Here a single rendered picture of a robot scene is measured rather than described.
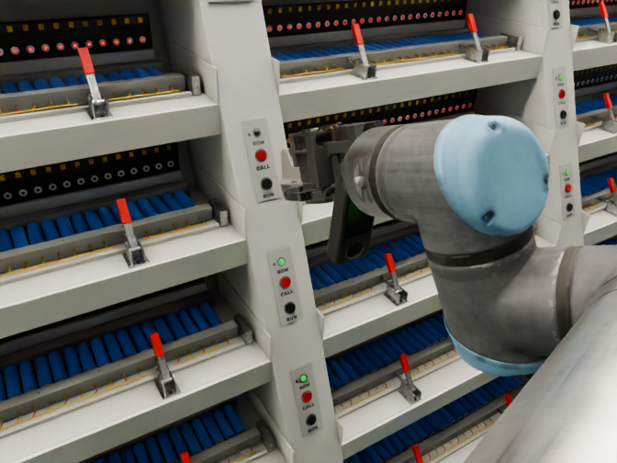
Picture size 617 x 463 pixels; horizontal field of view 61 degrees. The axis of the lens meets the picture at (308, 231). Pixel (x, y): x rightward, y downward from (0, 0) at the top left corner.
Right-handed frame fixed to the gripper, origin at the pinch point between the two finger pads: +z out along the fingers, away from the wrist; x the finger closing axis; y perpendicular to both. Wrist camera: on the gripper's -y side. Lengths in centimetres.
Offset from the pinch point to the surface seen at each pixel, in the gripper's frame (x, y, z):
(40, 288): 32.4, -7.1, 11.3
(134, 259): 20.2, -6.5, 11.7
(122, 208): 20.1, 0.8, 12.2
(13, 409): 39.6, -23.3, 16.0
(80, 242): 26.1, -3.0, 15.9
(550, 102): -67, 4, 10
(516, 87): -66, 8, 17
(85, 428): 31.7, -27.4, 10.8
